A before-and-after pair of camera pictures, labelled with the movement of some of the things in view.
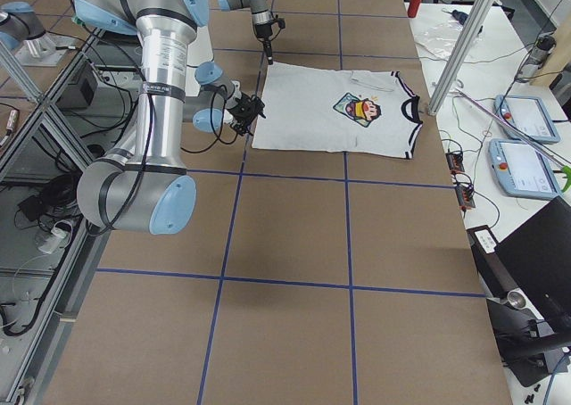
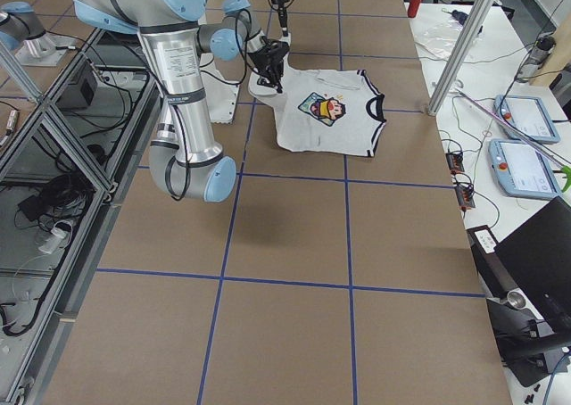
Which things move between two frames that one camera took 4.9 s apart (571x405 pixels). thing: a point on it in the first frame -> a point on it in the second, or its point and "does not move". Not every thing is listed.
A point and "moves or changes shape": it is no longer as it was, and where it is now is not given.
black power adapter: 33,206 does not move
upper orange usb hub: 455,162 does not move
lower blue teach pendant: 522,170 does not move
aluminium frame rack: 48,255 does not move
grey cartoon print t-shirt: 324,110 moves or changes shape
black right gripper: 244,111 -> 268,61
